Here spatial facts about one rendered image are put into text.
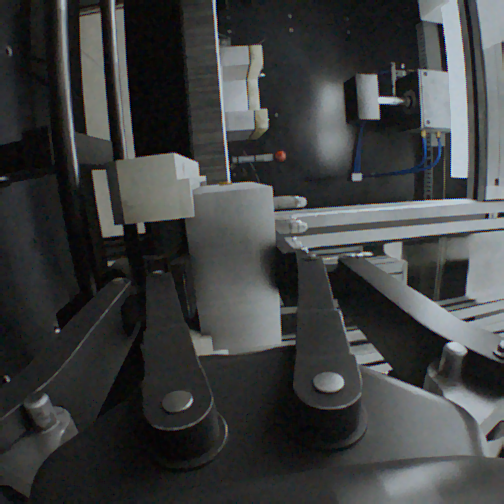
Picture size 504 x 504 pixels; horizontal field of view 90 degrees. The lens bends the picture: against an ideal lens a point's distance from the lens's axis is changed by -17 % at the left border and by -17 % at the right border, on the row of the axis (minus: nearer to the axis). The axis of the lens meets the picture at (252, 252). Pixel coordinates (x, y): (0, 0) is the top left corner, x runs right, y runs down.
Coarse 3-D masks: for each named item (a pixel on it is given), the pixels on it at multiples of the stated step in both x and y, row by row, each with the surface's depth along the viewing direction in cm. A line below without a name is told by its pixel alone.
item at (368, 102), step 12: (348, 84) 55; (360, 84) 50; (372, 84) 50; (348, 96) 56; (360, 96) 51; (372, 96) 51; (384, 96) 53; (396, 96) 54; (348, 108) 57; (360, 108) 51; (372, 108) 51; (348, 120) 57; (360, 120) 53; (372, 120) 53
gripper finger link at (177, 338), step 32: (160, 256) 14; (160, 288) 12; (160, 320) 9; (160, 352) 7; (192, 352) 7; (160, 384) 5; (192, 384) 5; (160, 416) 4; (192, 416) 4; (160, 448) 4; (192, 448) 4
